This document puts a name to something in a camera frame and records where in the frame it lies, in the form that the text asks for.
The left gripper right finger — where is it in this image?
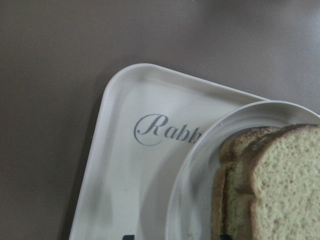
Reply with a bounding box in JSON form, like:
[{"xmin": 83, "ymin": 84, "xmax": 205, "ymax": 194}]
[{"xmin": 219, "ymin": 234, "xmax": 233, "ymax": 240}]

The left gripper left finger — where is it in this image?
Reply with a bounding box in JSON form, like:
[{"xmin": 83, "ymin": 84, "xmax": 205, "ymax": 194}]
[{"xmin": 122, "ymin": 234, "xmax": 135, "ymax": 240}]

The bread slice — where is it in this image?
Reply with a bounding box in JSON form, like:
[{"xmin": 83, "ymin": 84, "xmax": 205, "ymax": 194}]
[
  {"xmin": 210, "ymin": 126, "xmax": 279, "ymax": 240},
  {"xmin": 250, "ymin": 125, "xmax": 320, "ymax": 240}
]

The white round plate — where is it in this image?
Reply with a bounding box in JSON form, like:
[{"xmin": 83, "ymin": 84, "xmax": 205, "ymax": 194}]
[{"xmin": 165, "ymin": 100, "xmax": 320, "ymax": 240}]

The cream rabbit tray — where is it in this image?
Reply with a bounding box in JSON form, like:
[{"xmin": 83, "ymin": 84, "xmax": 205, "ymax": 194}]
[{"xmin": 69, "ymin": 63, "xmax": 263, "ymax": 240}]

